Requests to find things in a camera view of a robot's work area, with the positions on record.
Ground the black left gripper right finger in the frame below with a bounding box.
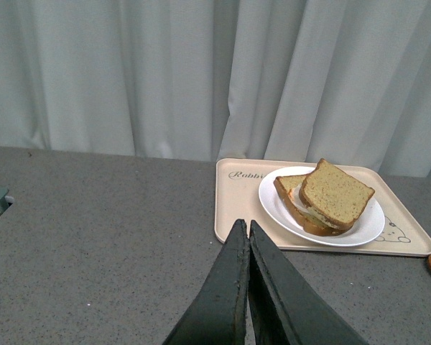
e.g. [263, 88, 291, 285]
[249, 221, 367, 344]

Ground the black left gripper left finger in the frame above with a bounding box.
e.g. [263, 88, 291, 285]
[164, 219, 251, 344]

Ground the white round plate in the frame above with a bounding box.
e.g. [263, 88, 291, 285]
[258, 165, 386, 247]

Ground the bread slice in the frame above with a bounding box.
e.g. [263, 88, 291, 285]
[274, 174, 346, 236]
[300, 158, 375, 231]

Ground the fried egg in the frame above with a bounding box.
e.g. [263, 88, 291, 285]
[289, 183, 335, 228]

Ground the pink rabbit tray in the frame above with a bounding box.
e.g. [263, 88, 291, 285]
[215, 158, 431, 257]

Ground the grey curtain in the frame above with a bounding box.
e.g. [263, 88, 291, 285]
[0, 1, 431, 178]

